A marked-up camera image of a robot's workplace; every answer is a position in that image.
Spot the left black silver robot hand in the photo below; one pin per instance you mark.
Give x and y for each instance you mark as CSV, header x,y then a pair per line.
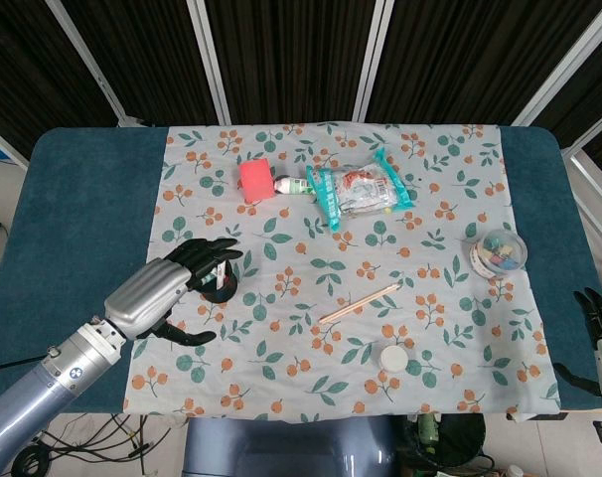
x,y
147,293

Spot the black-capped green white marker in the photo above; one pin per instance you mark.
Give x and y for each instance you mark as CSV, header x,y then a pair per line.
x,y
208,276

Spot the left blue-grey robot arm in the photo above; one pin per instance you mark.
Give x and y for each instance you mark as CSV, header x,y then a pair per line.
x,y
57,380

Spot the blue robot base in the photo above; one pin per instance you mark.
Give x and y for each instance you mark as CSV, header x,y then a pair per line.
x,y
291,447

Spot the blue-capped white marker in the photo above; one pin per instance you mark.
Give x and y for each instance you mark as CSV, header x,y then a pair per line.
x,y
220,275

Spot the black mesh pen holder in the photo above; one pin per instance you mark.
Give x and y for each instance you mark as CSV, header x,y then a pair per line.
x,y
226,290

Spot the teal fabric table cover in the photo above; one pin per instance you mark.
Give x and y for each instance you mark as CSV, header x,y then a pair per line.
x,y
82,208

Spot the clear jar of coloured clips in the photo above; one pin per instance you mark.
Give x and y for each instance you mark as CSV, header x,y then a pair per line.
x,y
499,253

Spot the pink sponge block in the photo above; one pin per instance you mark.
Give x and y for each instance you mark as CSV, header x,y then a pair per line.
x,y
256,181

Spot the black bin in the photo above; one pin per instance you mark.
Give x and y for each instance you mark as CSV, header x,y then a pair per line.
x,y
460,442

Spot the white bottle green label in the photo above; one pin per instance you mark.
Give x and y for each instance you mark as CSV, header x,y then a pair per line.
x,y
293,186

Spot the floral print tablecloth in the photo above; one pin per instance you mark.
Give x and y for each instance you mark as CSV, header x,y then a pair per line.
x,y
341,278

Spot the wooden chopstick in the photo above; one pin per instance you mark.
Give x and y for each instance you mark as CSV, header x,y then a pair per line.
x,y
360,303
358,299

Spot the white round lid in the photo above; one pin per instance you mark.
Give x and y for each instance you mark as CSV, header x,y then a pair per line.
x,y
394,358

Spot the teal clear snack bag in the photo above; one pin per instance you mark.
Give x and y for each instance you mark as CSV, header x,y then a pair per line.
x,y
360,191

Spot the dark screen panel white frame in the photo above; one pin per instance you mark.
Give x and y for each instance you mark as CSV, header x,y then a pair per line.
x,y
291,54
147,54
470,54
28,64
589,119

